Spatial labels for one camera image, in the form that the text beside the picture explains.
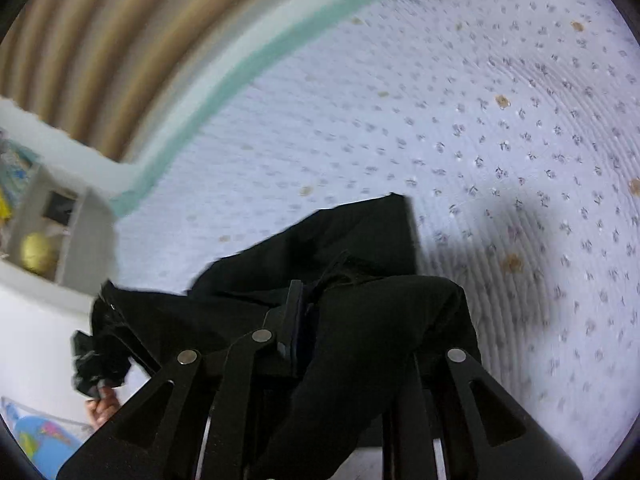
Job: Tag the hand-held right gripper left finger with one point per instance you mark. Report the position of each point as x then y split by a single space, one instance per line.
280 330

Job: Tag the row of books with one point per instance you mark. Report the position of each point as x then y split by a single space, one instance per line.
17 170

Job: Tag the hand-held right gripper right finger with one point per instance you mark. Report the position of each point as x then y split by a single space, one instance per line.
457 375

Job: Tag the white floral quilt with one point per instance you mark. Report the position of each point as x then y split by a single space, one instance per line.
475 135

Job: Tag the person's left hand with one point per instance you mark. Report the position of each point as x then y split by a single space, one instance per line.
104 410

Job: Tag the yellow round toy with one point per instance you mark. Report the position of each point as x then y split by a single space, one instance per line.
38 254

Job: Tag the black hooded jacket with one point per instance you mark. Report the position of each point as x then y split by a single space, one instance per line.
360 310

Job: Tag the dark small box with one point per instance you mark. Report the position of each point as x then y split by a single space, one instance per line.
60 207

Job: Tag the white wall shelf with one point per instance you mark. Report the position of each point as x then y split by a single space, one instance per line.
87 240

